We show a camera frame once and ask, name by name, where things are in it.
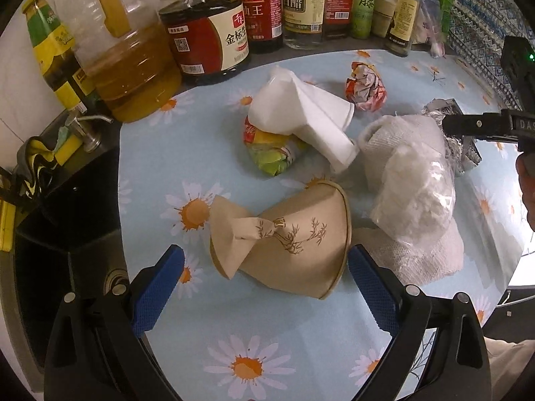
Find white gauze cloth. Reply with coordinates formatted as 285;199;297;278
355;115;464;287

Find small pale jar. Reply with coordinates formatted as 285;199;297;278
371;0;398;38

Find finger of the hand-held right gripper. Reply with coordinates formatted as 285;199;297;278
442;110;519;143

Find silver foil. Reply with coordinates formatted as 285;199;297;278
422;97;481;176

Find person's right hand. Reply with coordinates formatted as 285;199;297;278
516;150;535;232

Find black kitchen sink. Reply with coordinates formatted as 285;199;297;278
8;142;134;385

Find daisy print table mat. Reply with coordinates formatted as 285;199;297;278
119;48;527;401

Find black and yellow cloth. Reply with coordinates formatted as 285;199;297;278
14;136;57;201

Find crushed brown paper cup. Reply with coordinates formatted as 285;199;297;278
211;179;352;300

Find green yellow snack wrapper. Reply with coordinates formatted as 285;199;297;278
243;117;308;178

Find patterned blue cloth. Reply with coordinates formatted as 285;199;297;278
443;0;519;93

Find dark soy sauce jug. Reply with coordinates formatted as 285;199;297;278
159;0;251;86

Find clear bag of small items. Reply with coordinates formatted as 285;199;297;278
412;0;454;57

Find clear white vinegar bottle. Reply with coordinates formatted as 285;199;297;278
281;0;329;50

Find clear plastic bag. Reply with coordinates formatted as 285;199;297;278
370;142;456;243

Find large clear cooking oil jug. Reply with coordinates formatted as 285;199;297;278
54;0;182;124

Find green label seasoning bottle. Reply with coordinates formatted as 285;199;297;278
350;0;379;39

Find dark bottle with yellow cap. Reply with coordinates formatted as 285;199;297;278
385;0;428;58

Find green yellow sponge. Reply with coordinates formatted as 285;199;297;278
54;125;84;165

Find red label soy sauce bottle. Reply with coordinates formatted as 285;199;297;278
238;0;287;54

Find green label oil bottle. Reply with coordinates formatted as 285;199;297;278
22;0;95;111

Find crumpled red wrapper ball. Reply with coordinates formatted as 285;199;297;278
345;62;389;111

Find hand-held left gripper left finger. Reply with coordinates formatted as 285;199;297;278
44;244;187;401

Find person's beige trousers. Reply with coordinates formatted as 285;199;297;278
485;338;535;385

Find white paper tissue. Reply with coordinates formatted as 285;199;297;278
248;66;360;174

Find yellow dish soap bottle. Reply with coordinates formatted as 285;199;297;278
0;198;15;253

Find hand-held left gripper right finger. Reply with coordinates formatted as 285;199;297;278
348;244;492;401

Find brown paper tissue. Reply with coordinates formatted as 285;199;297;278
209;194;289;280

